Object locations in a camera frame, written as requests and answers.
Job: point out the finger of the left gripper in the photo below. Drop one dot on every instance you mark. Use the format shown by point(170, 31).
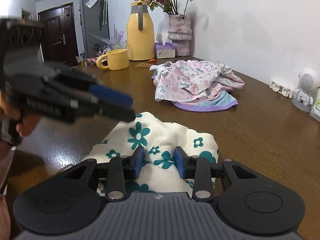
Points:
point(116, 107)
point(110, 94)

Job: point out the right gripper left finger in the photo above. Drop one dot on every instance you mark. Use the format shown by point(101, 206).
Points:
point(119, 170)

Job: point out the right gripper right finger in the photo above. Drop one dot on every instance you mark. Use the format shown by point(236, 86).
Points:
point(197, 168)

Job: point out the cream green-flower garment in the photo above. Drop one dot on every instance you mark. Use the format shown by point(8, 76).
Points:
point(159, 139)

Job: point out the pink floral garment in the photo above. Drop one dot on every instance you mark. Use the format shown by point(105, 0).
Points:
point(192, 80)

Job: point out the left hand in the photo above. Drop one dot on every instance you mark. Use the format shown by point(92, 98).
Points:
point(26, 123)

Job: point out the yellow mug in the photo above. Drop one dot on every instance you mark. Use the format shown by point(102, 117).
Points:
point(113, 60)

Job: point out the dark wooden door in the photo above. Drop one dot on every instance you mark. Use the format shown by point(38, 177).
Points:
point(59, 43)

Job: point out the purple tissue box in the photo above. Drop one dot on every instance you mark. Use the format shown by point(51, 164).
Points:
point(163, 49)

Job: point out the yellow thermos jug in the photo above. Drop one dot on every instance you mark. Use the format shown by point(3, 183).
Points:
point(140, 33)

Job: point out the blue purple garment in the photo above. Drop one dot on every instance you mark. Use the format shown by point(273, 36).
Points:
point(223, 101)

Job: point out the grey refrigerator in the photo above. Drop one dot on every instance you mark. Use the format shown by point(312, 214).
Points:
point(94, 24)

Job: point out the pink knitted vase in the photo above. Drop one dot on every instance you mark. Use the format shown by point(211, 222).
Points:
point(180, 33)

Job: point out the white small connectors row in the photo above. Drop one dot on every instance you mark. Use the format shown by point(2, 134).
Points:
point(283, 90)

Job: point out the green white small boxes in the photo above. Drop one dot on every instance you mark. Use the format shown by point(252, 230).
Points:
point(315, 111)

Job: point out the white astronaut robot figurine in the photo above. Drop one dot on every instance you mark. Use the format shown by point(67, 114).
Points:
point(305, 94)

